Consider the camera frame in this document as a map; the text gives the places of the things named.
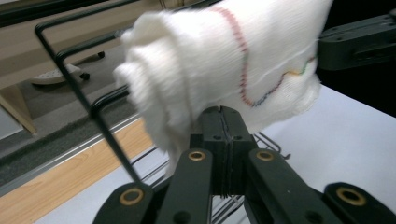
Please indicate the light wooden desk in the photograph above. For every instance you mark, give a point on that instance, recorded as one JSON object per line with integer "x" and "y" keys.
{"x": 18, "y": 53}

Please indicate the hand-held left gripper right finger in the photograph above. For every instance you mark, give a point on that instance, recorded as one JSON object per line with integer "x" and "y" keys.
{"x": 241, "y": 137}

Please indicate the white cloth with multicoloured stitching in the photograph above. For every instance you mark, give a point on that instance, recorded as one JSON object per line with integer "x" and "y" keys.
{"x": 193, "y": 62}

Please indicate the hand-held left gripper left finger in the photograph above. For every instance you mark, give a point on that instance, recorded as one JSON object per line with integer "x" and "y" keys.
{"x": 211, "y": 146}

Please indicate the metal table edge rail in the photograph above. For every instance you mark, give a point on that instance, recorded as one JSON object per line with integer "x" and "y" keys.
{"x": 62, "y": 155}

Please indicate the office chair base with casters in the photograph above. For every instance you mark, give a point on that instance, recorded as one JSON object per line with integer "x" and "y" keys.
{"x": 53, "y": 74}

